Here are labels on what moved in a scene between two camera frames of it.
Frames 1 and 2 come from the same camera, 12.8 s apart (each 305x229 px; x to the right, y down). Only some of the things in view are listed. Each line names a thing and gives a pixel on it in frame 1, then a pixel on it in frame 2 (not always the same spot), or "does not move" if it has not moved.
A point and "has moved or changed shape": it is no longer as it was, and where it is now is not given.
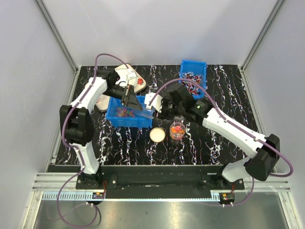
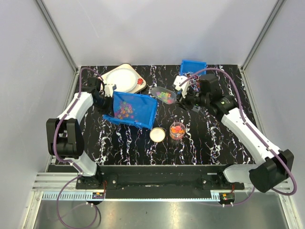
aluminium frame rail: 53,182 does not move
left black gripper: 129,99 to 109,110
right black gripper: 162,114 to 185,102
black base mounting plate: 157,182 does not move
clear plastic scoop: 148,113 has moved or changed shape
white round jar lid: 157,134 does not move
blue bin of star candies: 120,115 has moved or changed shape
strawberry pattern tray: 138,84 does not move
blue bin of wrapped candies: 196,71 does not move
